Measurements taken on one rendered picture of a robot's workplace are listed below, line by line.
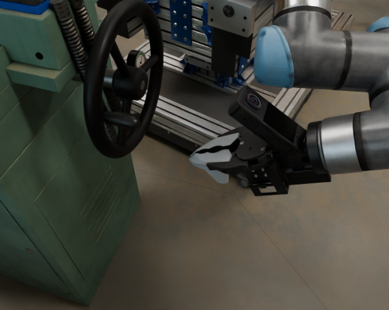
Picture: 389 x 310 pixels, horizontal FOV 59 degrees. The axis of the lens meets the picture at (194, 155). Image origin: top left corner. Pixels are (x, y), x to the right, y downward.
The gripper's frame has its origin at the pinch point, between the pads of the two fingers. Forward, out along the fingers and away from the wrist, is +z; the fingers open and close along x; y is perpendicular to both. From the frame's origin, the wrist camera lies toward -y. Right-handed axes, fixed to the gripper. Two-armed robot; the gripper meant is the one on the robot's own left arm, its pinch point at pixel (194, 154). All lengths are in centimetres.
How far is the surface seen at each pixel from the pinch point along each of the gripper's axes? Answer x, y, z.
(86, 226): 3, 23, 52
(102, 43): 3.7, -20.7, 5.8
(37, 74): 1.3, -21.1, 19.4
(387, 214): 60, 98, -15
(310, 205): 55, 83, 11
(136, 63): 34.5, -5.2, 28.9
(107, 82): 9.2, -12.8, 15.6
